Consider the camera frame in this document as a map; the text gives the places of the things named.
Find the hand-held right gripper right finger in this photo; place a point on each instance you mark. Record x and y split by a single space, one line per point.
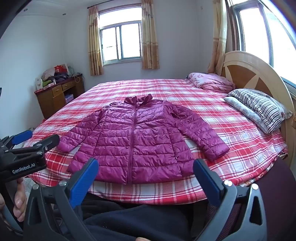
205 183

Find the boxes in desk shelf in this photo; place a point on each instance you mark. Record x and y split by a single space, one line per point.
69 98

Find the striped pillow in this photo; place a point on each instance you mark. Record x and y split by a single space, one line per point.
259 104

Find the brown wooden desk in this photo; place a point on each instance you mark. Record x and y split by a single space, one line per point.
46 102

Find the red gift bag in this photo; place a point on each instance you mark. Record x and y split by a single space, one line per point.
59 68

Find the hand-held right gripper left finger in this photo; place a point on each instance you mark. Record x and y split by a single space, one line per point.
84 178

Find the pale plastic bag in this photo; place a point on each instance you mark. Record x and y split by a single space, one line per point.
48 73

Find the green cloth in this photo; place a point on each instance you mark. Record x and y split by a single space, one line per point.
47 82

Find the sliding window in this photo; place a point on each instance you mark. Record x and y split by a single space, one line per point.
120 34

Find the beige patterned curtain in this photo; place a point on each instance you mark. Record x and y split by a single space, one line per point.
149 41
94 46

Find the pink flat box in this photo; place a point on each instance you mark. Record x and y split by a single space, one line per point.
49 86

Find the person's left hand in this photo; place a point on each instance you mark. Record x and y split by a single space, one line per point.
19 199

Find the wooden headboard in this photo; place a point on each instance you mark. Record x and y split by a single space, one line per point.
245 69

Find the grey floral pillow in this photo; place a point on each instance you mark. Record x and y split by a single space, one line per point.
240 109

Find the magenta puffer jacket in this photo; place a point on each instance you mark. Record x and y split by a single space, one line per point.
143 143

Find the large side window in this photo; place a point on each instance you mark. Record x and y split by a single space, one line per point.
254 30

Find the pink folded quilt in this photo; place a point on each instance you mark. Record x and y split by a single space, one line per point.
208 81

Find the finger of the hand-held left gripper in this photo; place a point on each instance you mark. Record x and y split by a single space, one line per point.
22 136
46 143

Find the dark purple clothes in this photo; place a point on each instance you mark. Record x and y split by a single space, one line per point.
60 77

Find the bed with red plaid sheet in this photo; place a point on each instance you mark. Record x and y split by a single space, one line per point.
208 111

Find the long beige curtain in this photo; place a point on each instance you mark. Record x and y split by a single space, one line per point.
218 34

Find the white carton with red print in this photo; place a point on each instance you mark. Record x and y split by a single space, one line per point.
38 83

